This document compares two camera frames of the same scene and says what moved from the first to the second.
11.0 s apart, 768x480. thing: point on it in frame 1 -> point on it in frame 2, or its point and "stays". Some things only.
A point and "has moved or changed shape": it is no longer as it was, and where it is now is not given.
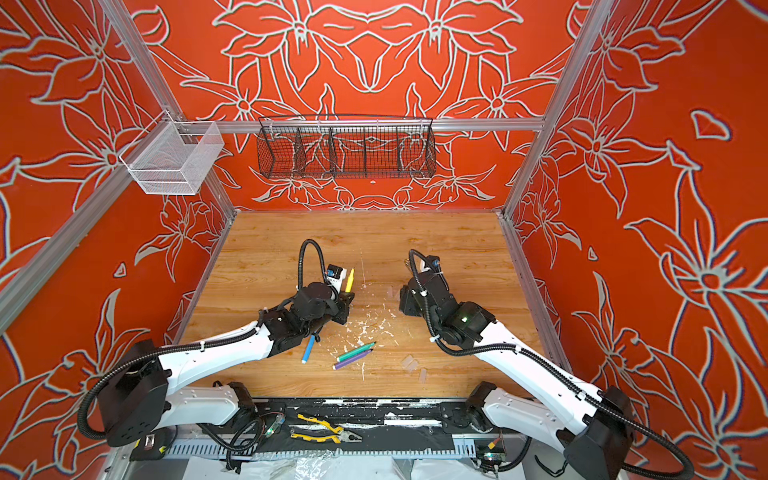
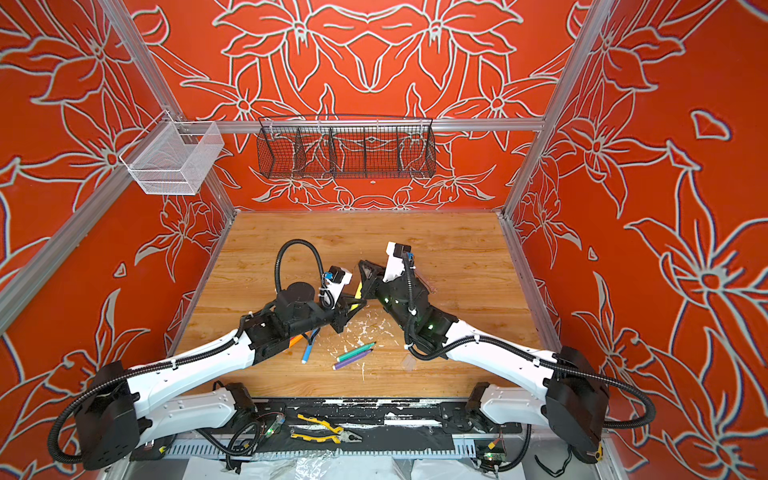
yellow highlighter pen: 350,281 has moved or changed shape
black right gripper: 406,300 -> 373,281
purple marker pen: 351,359 stays
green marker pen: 355,352 stays
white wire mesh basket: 173,157 stays
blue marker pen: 308,349 stays
